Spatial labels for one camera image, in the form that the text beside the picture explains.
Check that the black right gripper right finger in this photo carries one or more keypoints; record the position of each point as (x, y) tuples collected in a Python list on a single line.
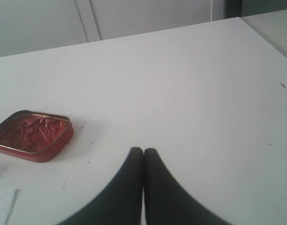
[(166, 201)]

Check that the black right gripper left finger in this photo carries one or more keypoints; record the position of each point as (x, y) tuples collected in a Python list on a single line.
[(120, 202)]

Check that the red ink pad tin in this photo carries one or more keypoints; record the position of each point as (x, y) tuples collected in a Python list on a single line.
[(35, 136)]

